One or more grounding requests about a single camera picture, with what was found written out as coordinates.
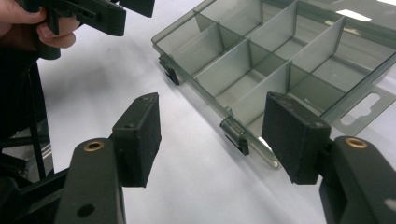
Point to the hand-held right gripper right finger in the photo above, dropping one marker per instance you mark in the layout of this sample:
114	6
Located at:
295	140

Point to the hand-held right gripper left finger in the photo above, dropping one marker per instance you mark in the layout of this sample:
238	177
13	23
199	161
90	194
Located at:
140	140

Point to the smoky transparent plastic organizer box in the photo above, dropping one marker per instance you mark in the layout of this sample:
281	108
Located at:
236	65

